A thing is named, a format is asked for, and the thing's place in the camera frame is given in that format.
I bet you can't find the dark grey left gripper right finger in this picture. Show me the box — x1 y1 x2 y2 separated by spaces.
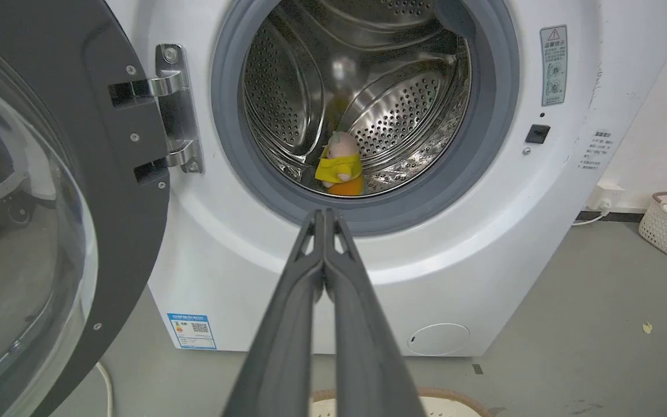
324 209 427 417

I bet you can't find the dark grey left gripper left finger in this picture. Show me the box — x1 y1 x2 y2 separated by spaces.
222 209 325 417

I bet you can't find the beige basket with brown rim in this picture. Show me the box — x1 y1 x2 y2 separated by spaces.
310 387 492 417

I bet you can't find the white front-load washing machine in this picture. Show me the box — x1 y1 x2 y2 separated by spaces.
105 0 667 357

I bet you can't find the plush doll in yellow raincoat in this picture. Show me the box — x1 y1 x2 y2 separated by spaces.
314 131 365 197

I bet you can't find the dark grey washing machine door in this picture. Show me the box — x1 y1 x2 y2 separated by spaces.
0 0 171 417

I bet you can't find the blue energy label sticker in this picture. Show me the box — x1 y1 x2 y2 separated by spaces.
167 313 217 350

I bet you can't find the chrome door hinge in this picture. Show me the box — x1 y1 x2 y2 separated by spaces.
149 43 204 174

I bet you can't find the stainless steel perforated drum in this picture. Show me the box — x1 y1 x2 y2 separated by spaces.
243 0 472 197

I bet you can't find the grey warning label sticker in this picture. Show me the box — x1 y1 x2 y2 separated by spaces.
540 25 568 107

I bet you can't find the white power cable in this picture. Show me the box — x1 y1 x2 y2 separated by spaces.
571 208 610 226

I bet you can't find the white wall power outlet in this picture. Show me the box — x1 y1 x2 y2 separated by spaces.
586 181 626 211

